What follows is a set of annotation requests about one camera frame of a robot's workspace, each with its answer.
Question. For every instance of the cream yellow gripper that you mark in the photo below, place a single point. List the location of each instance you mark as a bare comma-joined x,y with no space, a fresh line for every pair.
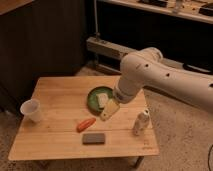
110,109

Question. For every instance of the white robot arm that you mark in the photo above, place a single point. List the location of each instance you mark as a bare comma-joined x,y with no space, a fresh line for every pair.
144,68

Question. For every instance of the white block on plate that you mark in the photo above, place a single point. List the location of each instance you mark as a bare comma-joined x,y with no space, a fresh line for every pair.
102,99

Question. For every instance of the green round plate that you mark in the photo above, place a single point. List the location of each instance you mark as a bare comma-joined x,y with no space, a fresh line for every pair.
92,101

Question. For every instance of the orange carrot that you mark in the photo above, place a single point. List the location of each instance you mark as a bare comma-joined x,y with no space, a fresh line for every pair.
85,124

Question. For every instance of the white small bottle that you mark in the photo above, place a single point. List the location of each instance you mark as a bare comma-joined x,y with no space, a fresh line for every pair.
141,122

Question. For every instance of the grey rectangular sponge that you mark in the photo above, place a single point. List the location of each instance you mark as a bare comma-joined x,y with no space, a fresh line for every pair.
93,138

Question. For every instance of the small wooden table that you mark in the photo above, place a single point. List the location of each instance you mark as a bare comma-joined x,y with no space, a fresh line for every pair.
63,104

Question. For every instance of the grey power strip box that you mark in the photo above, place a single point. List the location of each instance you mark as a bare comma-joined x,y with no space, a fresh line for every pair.
107,49

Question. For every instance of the white plastic cup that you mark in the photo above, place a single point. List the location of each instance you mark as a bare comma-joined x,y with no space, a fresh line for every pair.
32,109

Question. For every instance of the background workbench shelf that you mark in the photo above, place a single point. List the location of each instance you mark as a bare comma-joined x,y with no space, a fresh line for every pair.
186,9

